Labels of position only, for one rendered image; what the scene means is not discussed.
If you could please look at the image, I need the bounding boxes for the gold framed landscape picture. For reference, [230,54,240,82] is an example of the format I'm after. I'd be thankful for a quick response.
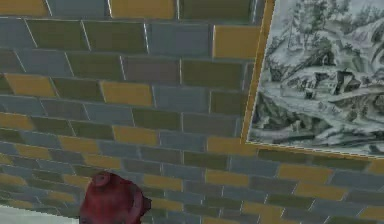
[239,0,384,160]

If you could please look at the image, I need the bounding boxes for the white worktop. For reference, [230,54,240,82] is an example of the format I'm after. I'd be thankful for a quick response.
[0,204,81,224]

